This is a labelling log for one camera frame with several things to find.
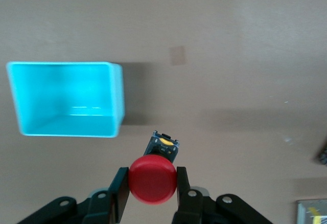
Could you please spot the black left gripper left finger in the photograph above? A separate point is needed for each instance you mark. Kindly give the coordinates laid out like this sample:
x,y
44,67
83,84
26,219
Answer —
x,y
120,196

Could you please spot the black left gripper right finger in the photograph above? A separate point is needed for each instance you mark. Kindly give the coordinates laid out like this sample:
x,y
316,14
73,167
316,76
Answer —
x,y
185,193

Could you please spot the red push button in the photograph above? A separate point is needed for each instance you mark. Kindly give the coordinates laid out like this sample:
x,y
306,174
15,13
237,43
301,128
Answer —
x,y
153,178

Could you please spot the cyan plastic bin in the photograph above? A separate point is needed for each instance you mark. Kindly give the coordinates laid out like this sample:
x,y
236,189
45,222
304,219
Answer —
x,y
66,98

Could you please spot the metal mesh power supply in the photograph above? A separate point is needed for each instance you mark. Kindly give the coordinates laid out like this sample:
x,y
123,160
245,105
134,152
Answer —
x,y
313,212

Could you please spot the dark brown cylinder capacitor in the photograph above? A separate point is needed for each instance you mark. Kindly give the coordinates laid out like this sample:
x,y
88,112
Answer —
x,y
324,153

